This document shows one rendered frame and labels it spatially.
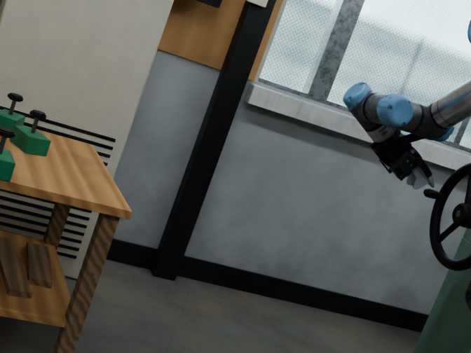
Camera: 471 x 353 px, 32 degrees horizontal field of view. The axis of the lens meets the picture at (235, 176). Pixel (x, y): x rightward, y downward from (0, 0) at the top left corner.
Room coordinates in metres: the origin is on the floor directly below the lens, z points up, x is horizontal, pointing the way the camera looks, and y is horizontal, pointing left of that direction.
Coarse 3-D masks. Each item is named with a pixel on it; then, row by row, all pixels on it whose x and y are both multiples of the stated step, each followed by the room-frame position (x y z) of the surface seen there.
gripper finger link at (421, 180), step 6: (414, 168) 2.15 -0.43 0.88; (420, 168) 2.15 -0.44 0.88; (414, 174) 2.15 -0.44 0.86; (420, 174) 2.16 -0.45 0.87; (420, 180) 2.16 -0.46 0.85; (426, 180) 2.17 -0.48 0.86; (432, 180) 2.17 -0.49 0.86; (414, 186) 2.16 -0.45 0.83; (420, 186) 2.16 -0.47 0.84; (432, 186) 2.19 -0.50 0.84
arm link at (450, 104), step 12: (468, 84) 1.94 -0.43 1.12; (444, 96) 2.00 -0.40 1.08; (456, 96) 1.96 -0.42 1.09; (468, 96) 1.93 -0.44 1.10; (432, 108) 2.02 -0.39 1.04; (444, 108) 1.98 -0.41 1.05; (456, 108) 1.96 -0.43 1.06; (468, 108) 1.94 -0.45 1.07; (432, 120) 2.01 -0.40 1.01; (444, 120) 1.99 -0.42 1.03; (456, 120) 1.99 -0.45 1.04; (420, 132) 2.03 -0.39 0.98; (432, 132) 2.03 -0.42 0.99; (444, 132) 2.05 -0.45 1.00
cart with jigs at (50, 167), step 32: (0, 128) 1.96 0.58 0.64; (32, 128) 2.30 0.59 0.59; (0, 160) 1.92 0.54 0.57; (32, 160) 2.20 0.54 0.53; (64, 160) 2.33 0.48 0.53; (96, 160) 2.46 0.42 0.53; (32, 192) 1.96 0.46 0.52; (64, 192) 2.02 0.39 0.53; (96, 192) 2.12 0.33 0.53; (64, 224) 2.59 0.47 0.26; (96, 224) 2.09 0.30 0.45; (0, 256) 2.29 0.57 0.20; (32, 256) 2.38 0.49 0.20; (96, 256) 2.06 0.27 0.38; (0, 288) 2.12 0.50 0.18; (32, 288) 2.20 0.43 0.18; (64, 288) 2.28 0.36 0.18; (32, 320) 2.03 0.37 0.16; (64, 320) 2.07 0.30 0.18; (64, 352) 2.07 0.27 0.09
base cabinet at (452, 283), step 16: (464, 240) 2.37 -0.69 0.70; (464, 256) 2.34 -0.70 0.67; (448, 272) 2.38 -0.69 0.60; (464, 272) 2.31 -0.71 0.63; (448, 288) 2.35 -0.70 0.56; (464, 288) 2.29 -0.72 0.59; (448, 304) 2.32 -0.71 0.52; (464, 304) 2.26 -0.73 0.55; (432, 320) 2.36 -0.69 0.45; (448, 320) 2.29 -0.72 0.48; (464, 320) 2.23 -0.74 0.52; (432, 336) 2.33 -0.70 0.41; (448, 336) 2.27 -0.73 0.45; (464, 336) 2.21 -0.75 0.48; (416, 352) 2.37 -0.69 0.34; (432, 352) 2.30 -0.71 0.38; (448, 352) 2.24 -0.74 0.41; (464, 352) 2.18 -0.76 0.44
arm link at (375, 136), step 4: (380, 128) 2.09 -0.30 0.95; (384, 128) 2.09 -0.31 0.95; (388, 128) 2.10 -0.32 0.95; (392, 128) 2.10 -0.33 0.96; (368, 132) 2.11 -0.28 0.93; (372, 132) 2.10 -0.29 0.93; (376, 132) 2.09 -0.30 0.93; (380, 132) 2.09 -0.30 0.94; (384, 132) 2.09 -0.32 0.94; (388, 132) 2.09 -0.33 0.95; (392, 132) 2.10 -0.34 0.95; (372, 136) 2.10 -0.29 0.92; (376, 136) 2.10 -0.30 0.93; (380, 136) 2.09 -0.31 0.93; (384, 136) 2.09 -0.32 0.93; (388, 136) 2.09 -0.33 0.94; (376, 140) 2.11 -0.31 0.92; (380, 140) 2.10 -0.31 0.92; (384, 140) 2.10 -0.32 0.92
